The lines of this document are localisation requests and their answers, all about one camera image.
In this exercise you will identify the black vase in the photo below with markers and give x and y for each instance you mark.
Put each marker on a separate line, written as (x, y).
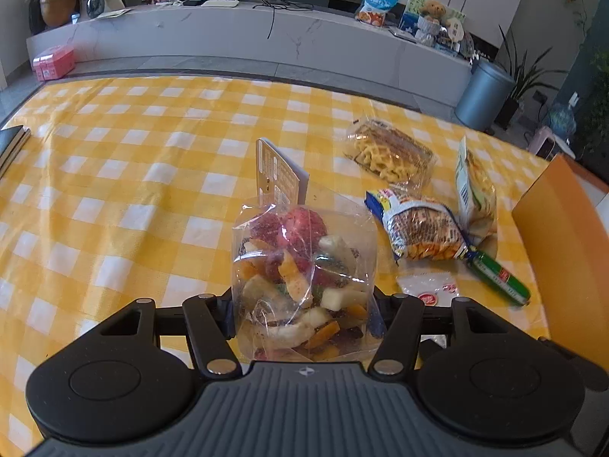
(35, 16)

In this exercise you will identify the clear packet of white nuts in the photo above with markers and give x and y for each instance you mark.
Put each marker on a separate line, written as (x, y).
(423, 283)

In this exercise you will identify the blue water jug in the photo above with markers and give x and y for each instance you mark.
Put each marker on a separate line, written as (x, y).
(560, 121)

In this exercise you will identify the orange cardboard box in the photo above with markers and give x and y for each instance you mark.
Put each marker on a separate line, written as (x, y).
(556, 247)

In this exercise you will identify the brown teddy bear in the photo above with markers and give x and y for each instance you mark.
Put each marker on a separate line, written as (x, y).
(433, 12)

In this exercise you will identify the pink storage box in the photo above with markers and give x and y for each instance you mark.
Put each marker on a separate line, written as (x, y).
(53, 63)

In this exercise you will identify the round white sign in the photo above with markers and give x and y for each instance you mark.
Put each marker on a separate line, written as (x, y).
(454, 31)

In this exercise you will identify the leafy green climbing plant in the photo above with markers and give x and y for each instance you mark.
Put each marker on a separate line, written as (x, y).
(599, 100)

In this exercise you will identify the blue snack bag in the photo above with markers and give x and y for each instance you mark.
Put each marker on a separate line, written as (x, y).
(376, 5)

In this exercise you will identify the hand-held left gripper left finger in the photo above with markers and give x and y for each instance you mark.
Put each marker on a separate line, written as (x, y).
(209, 328)

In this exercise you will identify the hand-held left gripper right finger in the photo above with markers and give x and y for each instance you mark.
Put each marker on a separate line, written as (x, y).
(398, 328)

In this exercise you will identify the black notebook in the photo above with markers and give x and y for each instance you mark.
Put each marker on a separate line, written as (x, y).
(9, 140)

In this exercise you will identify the green wrapped sausage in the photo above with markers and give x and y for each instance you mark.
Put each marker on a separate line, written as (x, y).
(499, 276)

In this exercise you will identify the potted long-leaf plant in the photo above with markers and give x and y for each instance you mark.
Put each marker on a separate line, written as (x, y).
(518, 76)

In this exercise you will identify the brown round vase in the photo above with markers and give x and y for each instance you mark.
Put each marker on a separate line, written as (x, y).
(58, 4)

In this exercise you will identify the flat grey tablet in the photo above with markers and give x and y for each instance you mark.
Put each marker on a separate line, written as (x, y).
(403, 33)

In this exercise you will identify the clear bag of dried fruit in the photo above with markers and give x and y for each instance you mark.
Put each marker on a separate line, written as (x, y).
(295, 257)

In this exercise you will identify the dark hardcover book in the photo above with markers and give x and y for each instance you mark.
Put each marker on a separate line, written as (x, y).
(19, 150)

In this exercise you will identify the white marble television console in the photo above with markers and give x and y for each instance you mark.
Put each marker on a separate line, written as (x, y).
(214, 33)

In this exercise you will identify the white low stool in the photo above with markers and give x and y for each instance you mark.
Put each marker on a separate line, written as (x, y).
(561, 148)

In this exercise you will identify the green white snack bag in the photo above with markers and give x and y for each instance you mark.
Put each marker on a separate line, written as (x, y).
(471, 185)

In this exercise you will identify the grey blue trash can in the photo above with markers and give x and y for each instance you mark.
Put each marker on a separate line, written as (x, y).
(483, 97)

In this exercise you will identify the green illustrated card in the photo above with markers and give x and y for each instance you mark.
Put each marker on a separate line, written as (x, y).
(409, 12)

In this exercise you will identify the yellow white checked tablecloth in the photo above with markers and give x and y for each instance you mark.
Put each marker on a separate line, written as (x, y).
(119, 190)

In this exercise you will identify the clear bag of waffle biscuits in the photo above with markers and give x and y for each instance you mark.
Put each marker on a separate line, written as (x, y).
(390, 152)

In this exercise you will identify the flat beige envelope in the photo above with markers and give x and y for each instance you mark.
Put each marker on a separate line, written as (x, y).
(114, 13)

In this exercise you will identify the blue glass vase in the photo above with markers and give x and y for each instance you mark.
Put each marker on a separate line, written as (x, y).
(95, 5)

